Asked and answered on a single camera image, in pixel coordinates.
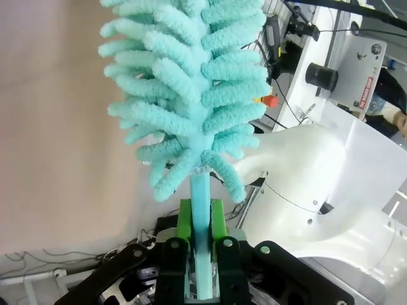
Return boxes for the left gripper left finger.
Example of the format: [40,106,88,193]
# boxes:
[53,198,194,305]

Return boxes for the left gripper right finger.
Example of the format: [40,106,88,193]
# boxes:
[210,198,355,305]

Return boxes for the teal chenille duster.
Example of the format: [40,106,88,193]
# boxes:
[97,0,271,301]

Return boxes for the black box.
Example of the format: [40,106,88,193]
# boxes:
[155,215,183,238]

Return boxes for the red emergency stop button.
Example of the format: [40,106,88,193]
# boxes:
[253,94,280,109]

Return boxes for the white board panel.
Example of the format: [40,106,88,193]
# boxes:
[329,101,407,207]

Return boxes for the black round knob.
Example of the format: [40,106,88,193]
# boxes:
[305,62,338,93]

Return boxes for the seated bystander dark clothes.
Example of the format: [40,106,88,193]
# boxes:
[365,68,407,137]

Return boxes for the black handheld device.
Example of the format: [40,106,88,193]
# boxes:
[265,15,283,62]

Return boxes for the white equipment cabinet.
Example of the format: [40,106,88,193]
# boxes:
[276,6,389,131]

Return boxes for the aluminium frame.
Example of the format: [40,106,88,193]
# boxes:
[0,268,69,305]

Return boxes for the black mounted camera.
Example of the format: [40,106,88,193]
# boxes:
[286,22,321,41]

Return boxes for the black cable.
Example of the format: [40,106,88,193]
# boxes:
[317,27,407,36]

